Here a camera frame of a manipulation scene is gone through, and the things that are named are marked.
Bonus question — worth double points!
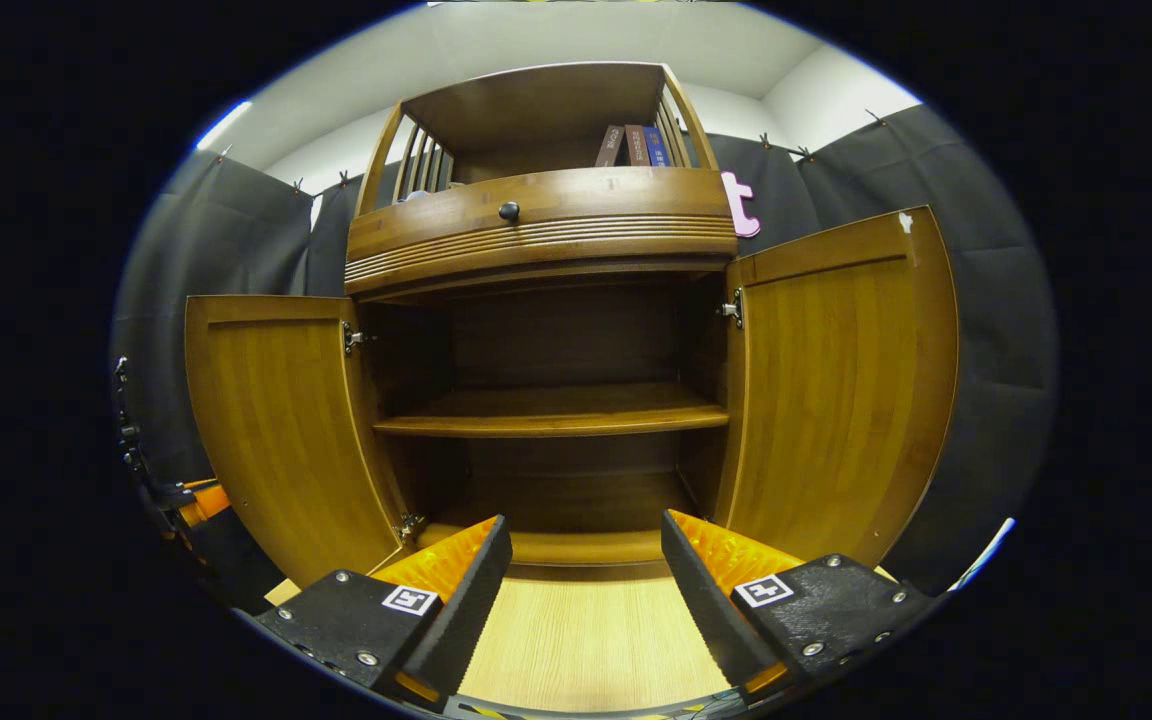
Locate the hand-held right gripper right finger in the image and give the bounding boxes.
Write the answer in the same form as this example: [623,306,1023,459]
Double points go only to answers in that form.
[660,509,938,697]

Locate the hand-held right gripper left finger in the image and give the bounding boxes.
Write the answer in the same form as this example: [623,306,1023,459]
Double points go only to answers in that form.
[251,514,515,710]

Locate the wooden cabinet door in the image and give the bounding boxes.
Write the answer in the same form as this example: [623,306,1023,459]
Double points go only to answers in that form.
[184,294,407,588]
[713,206,960,569]

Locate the wooden double-door shoe cabinet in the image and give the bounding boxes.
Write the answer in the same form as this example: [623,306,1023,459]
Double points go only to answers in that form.
[184,62,960,588]

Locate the wooden inner shelf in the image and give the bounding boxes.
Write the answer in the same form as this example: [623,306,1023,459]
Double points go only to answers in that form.
[373,383,730,439]

